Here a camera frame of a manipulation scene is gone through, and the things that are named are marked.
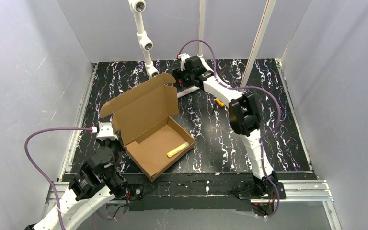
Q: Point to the yellow tape measure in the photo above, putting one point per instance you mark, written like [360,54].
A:
[220,103]

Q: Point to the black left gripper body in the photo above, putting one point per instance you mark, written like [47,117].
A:
[116,147]

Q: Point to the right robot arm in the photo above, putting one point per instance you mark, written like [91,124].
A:
[244,117]

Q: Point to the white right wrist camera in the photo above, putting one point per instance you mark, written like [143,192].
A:
[182,57]

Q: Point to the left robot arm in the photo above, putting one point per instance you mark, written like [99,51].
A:
[97,182]

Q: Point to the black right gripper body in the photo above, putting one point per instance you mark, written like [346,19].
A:
[180,76]

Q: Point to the yellow rectangular block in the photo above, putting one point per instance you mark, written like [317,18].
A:
[176,150]

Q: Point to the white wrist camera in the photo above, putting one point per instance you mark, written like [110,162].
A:
[182,57]
[104,131]

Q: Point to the brown cardboard box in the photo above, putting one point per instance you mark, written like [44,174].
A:
[144,116]

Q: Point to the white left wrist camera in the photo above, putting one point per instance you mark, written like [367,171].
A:
[104,131]

